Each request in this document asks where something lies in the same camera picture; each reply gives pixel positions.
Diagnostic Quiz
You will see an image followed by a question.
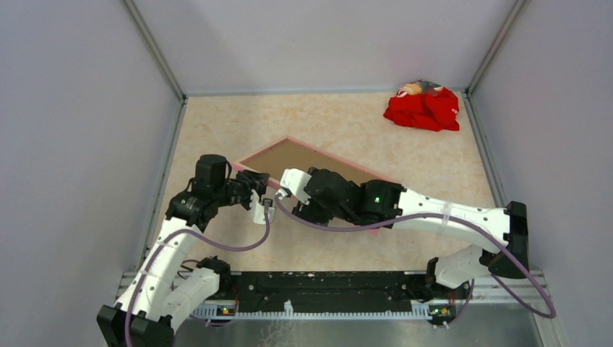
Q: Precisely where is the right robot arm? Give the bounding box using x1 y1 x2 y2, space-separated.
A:
280 168 529 298

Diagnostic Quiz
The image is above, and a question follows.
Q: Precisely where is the aluminium rail with cable duct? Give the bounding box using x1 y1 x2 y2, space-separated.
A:
103 271 559 347

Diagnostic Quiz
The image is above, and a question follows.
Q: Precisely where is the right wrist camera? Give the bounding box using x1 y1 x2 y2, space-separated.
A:
278 168 312 205

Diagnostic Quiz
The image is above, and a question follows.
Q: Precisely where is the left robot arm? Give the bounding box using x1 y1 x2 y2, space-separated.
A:
96 154 273 346

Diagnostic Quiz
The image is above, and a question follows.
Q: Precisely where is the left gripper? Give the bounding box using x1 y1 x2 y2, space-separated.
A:
213 168 268 210

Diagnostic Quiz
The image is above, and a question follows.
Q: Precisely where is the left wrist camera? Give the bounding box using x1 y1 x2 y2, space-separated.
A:
249 190 275 225

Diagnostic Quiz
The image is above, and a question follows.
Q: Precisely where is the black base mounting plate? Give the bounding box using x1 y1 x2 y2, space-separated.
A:
204 271 470 316

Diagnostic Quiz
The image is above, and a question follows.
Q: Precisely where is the pink wooden picture frame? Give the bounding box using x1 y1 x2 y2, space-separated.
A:
231 136 401 234

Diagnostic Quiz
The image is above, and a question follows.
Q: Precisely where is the red crumpled cloth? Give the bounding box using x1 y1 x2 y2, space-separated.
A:
383 80 460 132

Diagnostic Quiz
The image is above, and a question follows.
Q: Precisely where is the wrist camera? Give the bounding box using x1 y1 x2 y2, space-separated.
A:
278 168 312 205
249 190 275 225

